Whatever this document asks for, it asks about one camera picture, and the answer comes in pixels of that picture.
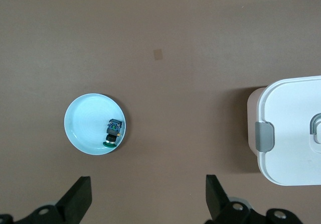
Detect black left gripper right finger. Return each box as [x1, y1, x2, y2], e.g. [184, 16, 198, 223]
[204, 175, 305, 224]

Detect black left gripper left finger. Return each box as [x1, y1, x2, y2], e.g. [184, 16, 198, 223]
[0, 175, 93, 224]

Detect white lunch box grey clips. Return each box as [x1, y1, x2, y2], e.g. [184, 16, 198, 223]
[247, 75, 321, 187]

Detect light blue round plate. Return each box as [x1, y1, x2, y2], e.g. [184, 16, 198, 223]
[64, 92, 127, 156]

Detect green push-button switch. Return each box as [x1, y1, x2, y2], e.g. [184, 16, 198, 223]
[102, 118, 124, 149]

